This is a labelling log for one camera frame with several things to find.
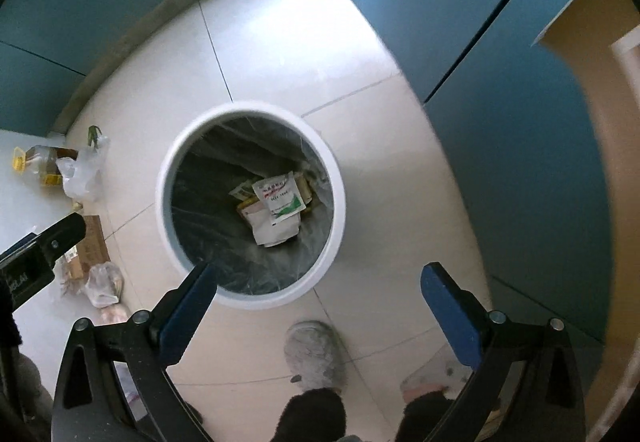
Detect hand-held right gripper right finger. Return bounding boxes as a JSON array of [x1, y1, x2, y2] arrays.
[[420, 262, 588, 442]]

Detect brown cardboard box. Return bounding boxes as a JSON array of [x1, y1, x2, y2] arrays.
[[62, 214, 111, 280]]

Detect white sachet green bottom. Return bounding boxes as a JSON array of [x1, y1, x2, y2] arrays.
[[251, 172, 307, 223]]

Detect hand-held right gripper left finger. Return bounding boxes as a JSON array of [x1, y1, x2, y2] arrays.
[[50, 261, 218, 442]]

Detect white plastic bag with greens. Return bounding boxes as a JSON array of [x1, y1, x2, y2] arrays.
[[56, 125, 111, 201]]

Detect round white rimmed trash bin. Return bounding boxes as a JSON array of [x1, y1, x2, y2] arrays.
[[156, 100, 347, 310]]

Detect clear plastic bag with food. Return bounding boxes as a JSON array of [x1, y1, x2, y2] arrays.
[[82, 262, 125, 309]]

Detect black bin liner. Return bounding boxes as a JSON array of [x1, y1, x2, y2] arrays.
[[170, 114, 335, 295]]

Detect cooking oil bottle yellow cap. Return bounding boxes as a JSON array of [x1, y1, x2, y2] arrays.
[[12, 145, 79, 189]]

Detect person's dark pants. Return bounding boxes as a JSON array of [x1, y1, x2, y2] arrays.
[[270, 387, 501, 442]]

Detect grey fuzzy slipper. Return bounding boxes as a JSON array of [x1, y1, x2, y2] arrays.
[[284, 320, 347, 390]]

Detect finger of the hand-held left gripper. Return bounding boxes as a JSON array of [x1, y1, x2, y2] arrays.
[[0, 213, 87, 270]]

